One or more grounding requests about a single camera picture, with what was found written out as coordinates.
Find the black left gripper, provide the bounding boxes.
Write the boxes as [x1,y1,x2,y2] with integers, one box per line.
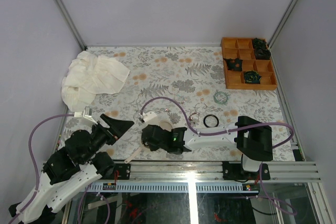
[82,114,135,164]

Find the beige round jewelry case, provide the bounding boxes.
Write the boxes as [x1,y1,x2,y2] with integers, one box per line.
[124,120,173,164]

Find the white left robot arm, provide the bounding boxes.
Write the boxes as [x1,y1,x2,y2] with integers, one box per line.
[8,112,134,223]

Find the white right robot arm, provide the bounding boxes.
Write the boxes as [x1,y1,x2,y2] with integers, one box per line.
[141,116,273,182]

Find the crumpled white cloth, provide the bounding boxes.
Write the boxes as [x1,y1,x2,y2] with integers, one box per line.
[61,51,130,112]

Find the floral patterned table mat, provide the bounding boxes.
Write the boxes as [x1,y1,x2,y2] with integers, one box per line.
[54,45,299,162]

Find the black flower orange dots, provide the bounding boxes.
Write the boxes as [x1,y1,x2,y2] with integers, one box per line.
[224,58,243,71]

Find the black flower yellow green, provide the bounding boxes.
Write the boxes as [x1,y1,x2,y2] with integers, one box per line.
[243,70,262,84]

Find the wooden compartment tray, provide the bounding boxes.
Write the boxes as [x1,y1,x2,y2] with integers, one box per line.
[221,37,277,91]

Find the black fabric flower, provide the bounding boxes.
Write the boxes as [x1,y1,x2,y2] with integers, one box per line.
[252,38,267,49]
[254,47,271,60]

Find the black fabric flower top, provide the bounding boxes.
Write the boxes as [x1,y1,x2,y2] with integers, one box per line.
[252,38,267,49]

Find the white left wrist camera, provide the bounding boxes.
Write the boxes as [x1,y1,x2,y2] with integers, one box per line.
[74,106,97,125]

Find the red beaded chain bracelet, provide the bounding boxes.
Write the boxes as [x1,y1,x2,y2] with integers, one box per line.
[187,111,200,126]

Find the large black ring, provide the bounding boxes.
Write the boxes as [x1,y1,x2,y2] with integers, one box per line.
[203,114,219,129]

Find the green beaded bracelet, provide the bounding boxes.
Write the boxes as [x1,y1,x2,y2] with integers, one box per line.
[213,91,228,104]

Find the aluminium front rail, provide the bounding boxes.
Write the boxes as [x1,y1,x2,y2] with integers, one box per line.
[36,159,322,183]

